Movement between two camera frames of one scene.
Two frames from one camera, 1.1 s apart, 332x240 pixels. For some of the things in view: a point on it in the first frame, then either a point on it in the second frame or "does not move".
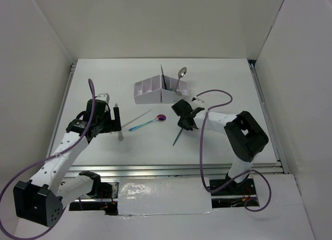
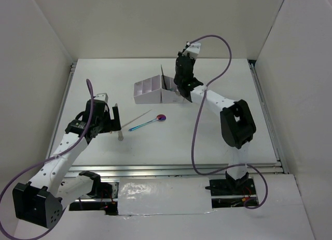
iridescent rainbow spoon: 161,117 does not move
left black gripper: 110,127 does not move
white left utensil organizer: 148,91 does not move
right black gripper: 180,123 → 193,61
